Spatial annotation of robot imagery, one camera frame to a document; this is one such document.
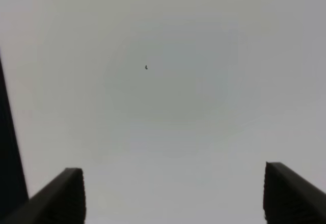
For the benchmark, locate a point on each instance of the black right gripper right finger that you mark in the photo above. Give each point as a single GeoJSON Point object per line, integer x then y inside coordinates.
{"type": "Point", "coordinates": [289, 198]}

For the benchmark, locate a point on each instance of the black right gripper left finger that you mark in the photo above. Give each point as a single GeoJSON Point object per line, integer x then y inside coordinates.
{"type": "Point", "coordinates": [63, 200]}

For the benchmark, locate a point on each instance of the black rectangular mouse pad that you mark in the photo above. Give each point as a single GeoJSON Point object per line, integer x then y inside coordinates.
{"type": "Point", "coordinates": [14, 192]}

